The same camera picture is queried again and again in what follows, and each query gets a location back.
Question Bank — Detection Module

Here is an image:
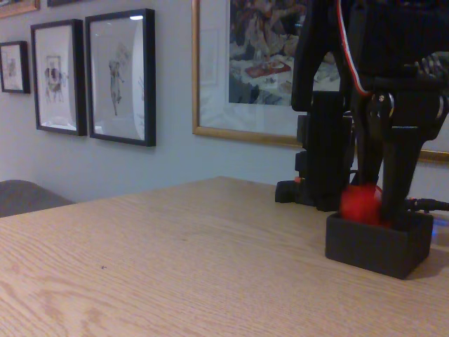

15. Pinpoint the large black framed drawing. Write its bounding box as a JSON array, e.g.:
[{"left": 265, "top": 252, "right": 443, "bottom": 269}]
[{"left": 84, "top": 8, "right": 156, "bottom": 147}]

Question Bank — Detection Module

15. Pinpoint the gold picture frame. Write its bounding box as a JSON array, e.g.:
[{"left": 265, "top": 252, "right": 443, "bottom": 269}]
[{"left": 0, "top": 0, "right": 41, "bottom": 19}]

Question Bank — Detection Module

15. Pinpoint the red cube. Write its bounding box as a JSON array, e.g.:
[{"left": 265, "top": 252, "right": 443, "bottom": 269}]
[{"left": 338, "top": 182, "right": 393, "bottom": 228}]

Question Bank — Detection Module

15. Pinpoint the small black framed drawing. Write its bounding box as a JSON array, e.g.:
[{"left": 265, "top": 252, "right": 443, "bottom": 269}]
[{"left": 0, "top": 40, "right": 31, "bottom": 94}]

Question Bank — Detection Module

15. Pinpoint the dark picture frame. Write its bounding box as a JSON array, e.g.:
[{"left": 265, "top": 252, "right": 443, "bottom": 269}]
[{"left": 46, "top": 0, "right": 87, "bottom": 8}]

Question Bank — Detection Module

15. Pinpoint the medium black framed drawing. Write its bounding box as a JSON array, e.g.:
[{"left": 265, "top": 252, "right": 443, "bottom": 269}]
[{"left": 30, "top": 18, "right": 88, "bottom": 137}]

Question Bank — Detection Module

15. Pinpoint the red white servo cable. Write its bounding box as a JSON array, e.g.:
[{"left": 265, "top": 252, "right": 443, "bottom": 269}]
[{"left": 334, "top": 0, "right": 373, "bottom": 97}]

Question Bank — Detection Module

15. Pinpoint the black box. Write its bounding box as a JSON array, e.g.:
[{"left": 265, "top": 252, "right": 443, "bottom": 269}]
[{"left": 325, "top": 209, "right": 435, "bottom": 280}]

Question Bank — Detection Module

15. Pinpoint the large gold framed painting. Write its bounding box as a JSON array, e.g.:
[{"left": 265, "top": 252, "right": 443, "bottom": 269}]
[{"left": 191, "top": 0, "right": 449, "bottom": 164}]

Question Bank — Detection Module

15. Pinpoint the black power cable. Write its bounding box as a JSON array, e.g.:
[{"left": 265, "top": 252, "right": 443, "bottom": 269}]
[{"left": 406, "top": 197, "right": 449, "bottom": 213}]

